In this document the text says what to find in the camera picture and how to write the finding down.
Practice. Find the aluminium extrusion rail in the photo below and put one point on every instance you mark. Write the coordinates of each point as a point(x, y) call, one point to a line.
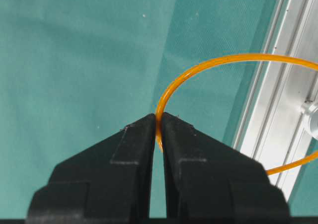
point(270, 128)

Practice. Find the upper silver pulley shaft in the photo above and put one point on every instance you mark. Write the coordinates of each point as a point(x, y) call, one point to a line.
point(310, 118)

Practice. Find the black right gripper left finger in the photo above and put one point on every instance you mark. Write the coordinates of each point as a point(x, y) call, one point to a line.
point(107, 183)

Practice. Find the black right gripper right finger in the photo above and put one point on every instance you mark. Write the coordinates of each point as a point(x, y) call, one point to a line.
point(208, 182)

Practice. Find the green table cloth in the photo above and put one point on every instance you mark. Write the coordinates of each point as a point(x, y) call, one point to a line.
point(73, 72)

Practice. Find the orange rubber band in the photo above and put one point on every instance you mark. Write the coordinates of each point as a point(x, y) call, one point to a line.
point(214, 63)

